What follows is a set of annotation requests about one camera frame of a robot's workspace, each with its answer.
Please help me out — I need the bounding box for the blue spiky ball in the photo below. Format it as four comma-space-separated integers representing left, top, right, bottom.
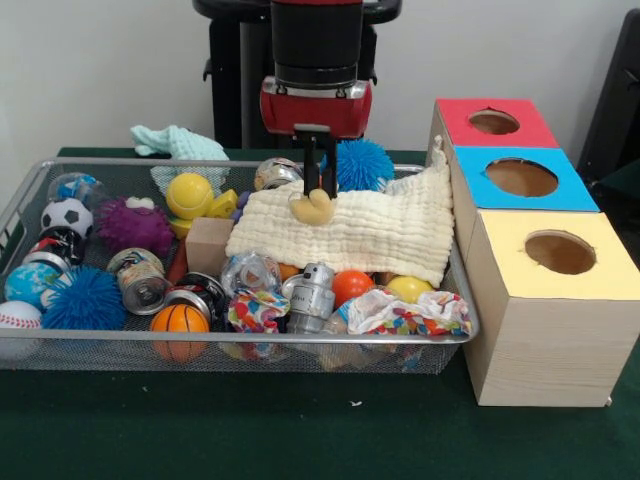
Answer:
42, 266, 129, 331
319, 138, 396, 193

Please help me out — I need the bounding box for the yellow duck plush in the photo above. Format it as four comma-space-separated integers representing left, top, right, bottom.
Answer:
288, 187, 335, 226

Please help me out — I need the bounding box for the globe print ball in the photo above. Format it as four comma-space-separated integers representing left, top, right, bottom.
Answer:
3, 263, 60, 310

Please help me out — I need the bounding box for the mint green muslin cloth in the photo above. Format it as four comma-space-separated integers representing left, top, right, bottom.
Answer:
130, 124, 231, 190

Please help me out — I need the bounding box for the yellow tennis ball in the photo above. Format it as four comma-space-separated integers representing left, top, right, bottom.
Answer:
165, 172, 215, 220

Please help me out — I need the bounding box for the purple knobbly toy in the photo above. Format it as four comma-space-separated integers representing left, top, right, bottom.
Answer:
96, 195, 175, 257

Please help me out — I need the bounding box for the small white baseball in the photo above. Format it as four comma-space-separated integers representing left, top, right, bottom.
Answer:
0, 300, 44, 330

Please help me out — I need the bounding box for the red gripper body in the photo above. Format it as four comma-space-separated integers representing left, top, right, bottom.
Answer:
258, 75, 374, 140

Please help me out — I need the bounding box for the silver plastic toy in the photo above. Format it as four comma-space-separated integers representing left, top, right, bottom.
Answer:
282, 262, 336, 335

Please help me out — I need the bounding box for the orange ball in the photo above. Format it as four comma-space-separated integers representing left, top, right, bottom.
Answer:
332, 269, 375, 309

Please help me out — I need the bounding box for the wooden box with three holes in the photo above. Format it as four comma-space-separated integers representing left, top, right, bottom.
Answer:
429, 97, 640, 408

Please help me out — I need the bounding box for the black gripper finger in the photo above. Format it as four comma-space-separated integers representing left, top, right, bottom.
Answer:
322, 134, 340, 200
302, 134, 321, 196

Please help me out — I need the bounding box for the silver mesh bin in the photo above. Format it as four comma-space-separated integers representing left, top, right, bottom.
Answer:
0, 157, 481, 374

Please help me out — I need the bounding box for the black chair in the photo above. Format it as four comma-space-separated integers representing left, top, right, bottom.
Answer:
575, 8, 640, 176

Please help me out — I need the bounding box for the dark green table cloth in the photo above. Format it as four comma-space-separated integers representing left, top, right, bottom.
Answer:
0, 146, 640, 480

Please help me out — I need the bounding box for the cream muslin cloth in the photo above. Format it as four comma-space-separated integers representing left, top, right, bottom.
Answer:
224, 134, 456, 289

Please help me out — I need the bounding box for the small soccer ball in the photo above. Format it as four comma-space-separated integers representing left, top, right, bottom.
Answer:
40, 198, 95, 239

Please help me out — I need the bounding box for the small orange basketball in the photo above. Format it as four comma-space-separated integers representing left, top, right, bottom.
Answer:
149, 303, 211, 362

